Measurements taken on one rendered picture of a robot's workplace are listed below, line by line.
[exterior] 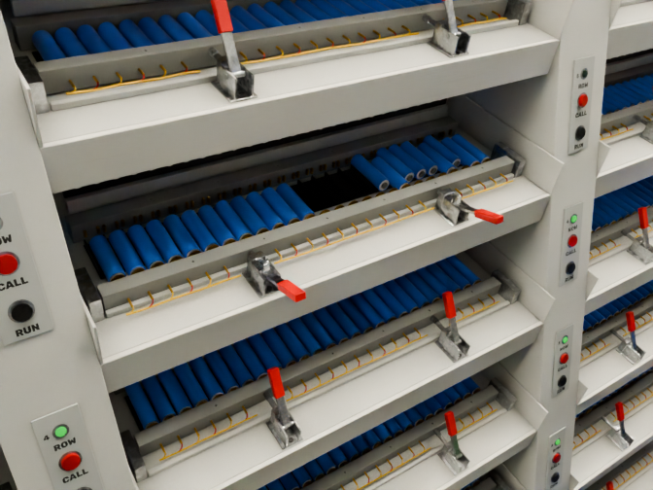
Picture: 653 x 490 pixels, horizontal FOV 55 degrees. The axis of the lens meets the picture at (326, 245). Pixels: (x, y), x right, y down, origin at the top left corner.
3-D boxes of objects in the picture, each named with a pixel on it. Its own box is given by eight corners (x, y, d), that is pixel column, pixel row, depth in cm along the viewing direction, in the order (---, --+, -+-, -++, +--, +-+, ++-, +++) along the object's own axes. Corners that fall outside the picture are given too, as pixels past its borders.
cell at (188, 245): (179, 225, 72) (202, 260, 68) (163, 228, 71) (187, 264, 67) (178, 212, 71) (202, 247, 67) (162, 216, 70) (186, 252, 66)
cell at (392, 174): (380, 166, 85) (409, 192, 81) (368, 169, 85) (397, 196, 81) (382, 155, 84) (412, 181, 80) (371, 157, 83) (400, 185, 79)
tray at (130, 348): (540, 220, 88) (565, 163, 82) (106, 395, 60) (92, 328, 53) (446, 147, 100) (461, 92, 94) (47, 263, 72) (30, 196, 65)
